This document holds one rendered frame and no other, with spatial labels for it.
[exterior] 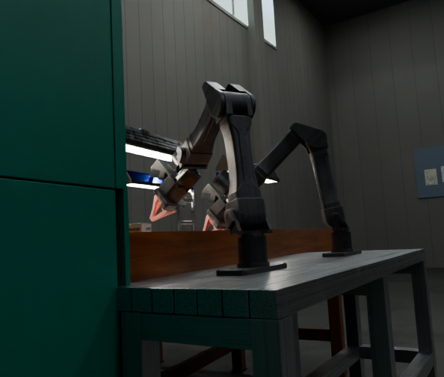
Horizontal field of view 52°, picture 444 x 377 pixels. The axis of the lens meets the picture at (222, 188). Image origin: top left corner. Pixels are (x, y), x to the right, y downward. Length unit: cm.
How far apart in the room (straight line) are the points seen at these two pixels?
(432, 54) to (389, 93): 103
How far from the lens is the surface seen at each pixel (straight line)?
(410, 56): 1007
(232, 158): 102
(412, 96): 984
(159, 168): 135
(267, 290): 64
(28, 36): 75
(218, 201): 152
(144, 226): 100
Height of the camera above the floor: 74
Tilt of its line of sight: 6 degrees up
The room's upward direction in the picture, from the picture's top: 3 degrees counter-clockwise
